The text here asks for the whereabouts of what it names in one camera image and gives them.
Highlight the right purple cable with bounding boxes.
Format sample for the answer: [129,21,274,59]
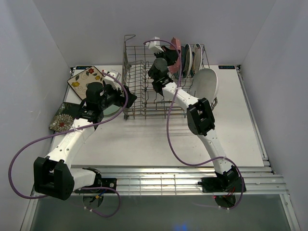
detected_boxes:
[143,39,246,211]

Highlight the mint green flower plate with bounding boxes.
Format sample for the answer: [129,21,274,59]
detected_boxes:
[103,105,120,117]

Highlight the grey wire dish rack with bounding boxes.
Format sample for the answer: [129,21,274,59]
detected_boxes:
[122,34,218,120]

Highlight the cream square floral plate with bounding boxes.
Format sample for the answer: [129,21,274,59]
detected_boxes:
[67,66,103,100]

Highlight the dark square floral plate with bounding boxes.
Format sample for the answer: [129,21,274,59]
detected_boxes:
[49,102,79,132]

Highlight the white oval plate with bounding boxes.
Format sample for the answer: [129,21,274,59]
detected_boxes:
[190,68,219,108]

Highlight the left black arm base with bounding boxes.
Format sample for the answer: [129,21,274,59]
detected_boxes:
[80,168,117,194]

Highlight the pink polka dot plate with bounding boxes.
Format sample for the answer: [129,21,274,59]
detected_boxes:
[168,37,182,75]

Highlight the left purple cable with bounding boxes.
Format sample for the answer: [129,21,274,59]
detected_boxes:
[8,71,129,217]

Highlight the dark teal square plate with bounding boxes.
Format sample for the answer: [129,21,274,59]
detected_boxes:
[174,46,186,79]

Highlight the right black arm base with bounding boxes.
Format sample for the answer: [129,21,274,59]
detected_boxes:
[198,177,242,193]

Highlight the purple cable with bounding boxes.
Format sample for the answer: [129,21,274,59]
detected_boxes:
[143,39,246,211]
[8,71,129,217]

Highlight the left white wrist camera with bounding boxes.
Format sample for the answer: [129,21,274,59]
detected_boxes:
[102,70,121,90]

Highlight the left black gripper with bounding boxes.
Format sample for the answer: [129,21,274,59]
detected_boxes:
[99,82,137,111]

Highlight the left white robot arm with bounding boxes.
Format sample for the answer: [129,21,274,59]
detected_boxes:
[34,82,137,200]

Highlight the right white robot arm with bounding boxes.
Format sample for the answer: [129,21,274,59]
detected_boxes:
[148,42,245,193]

